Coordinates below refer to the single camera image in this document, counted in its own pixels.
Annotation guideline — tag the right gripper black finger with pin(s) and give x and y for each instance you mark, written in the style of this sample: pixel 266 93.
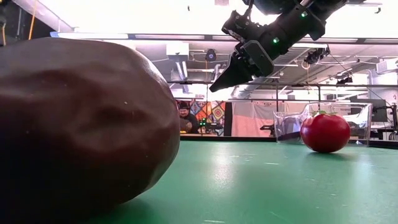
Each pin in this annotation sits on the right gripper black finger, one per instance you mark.
pixel 235 62
pixel 236 76

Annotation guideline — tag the red tomato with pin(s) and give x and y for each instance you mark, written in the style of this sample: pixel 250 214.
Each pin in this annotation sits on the red tomato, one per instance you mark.
pixel 325 133

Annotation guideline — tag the black background robot arm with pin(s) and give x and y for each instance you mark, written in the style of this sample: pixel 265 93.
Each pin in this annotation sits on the black background robot arm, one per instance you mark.
pixel 211 126

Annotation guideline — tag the colourful patterned cloth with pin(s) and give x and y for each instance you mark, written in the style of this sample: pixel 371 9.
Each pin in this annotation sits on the colourful patterned cloth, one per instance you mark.
pixel 214 112

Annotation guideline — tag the pink white hanging cloth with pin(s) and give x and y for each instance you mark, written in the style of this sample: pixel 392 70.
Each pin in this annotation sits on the pink white hanging cloth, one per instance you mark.
pixel 248 121

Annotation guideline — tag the overhead gantry beam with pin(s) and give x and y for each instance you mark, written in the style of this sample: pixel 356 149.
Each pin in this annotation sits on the overhead gantry beam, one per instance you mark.
pixel 186 37

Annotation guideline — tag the black clamp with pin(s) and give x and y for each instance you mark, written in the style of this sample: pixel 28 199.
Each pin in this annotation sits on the black clamp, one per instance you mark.
pixel 267 127

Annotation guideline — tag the person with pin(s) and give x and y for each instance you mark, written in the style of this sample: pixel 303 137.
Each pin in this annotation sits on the person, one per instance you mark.
pixel 188 121

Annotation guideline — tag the black horizontal rack bar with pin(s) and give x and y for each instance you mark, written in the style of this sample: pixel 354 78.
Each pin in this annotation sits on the black horizontal rack bar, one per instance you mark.
pixel 342 84

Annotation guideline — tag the clear plastic basket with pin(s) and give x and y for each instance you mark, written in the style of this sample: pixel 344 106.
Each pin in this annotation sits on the clear plastic basket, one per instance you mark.
pixel 360 124

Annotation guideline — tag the black computer monitor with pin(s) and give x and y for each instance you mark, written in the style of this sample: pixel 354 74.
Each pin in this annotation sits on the black computer monitor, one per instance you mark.
pixel 379 109

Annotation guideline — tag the dark red apple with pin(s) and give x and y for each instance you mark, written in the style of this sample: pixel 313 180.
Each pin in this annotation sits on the dark red apple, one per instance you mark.
pixel 77 124

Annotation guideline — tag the black ceiling-mounted camera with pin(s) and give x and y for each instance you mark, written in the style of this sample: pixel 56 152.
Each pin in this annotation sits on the black ceiling-mounted camera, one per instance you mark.
pixel 211 55

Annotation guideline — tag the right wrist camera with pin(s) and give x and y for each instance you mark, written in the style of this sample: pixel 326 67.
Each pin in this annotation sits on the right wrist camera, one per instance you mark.
pixel 239 26

